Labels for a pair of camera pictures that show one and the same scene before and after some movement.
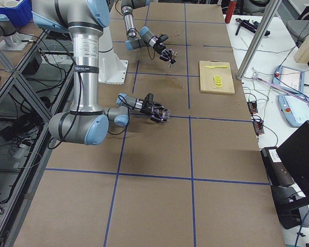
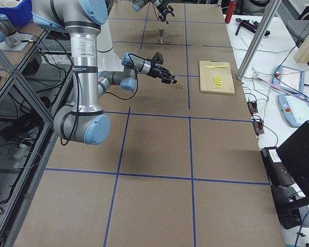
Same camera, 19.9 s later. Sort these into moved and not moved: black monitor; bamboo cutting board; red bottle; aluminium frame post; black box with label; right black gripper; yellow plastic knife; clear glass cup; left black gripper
Moved: left black gripper; right black gripper; clear glass cup
Not moved: red bottle; black box with label; black monitor; yellow plastic knife; bamboo cutting board; aluminium frame post
